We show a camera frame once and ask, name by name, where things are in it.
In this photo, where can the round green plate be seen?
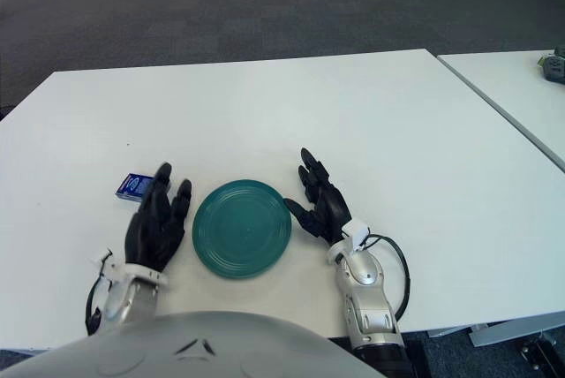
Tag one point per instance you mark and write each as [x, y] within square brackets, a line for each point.
[242, 230]

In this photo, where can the grey robot torso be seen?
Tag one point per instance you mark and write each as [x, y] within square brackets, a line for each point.
[194, 347]

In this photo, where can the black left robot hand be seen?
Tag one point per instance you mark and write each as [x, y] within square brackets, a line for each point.
[150, 228]

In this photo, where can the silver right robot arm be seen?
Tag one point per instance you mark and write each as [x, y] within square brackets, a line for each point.
[366, 289]

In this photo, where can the grey table frame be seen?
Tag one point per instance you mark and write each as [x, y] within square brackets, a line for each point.
[485, 334]

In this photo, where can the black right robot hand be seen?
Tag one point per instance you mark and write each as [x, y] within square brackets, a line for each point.
[329, 210]

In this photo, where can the grey green device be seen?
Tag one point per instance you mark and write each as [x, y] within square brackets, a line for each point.
[554, 66]

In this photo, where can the blue gum pack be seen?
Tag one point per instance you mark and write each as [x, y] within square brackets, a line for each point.
[132, 186]

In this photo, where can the black wheeled base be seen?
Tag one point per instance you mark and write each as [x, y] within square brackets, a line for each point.
[538, 351]

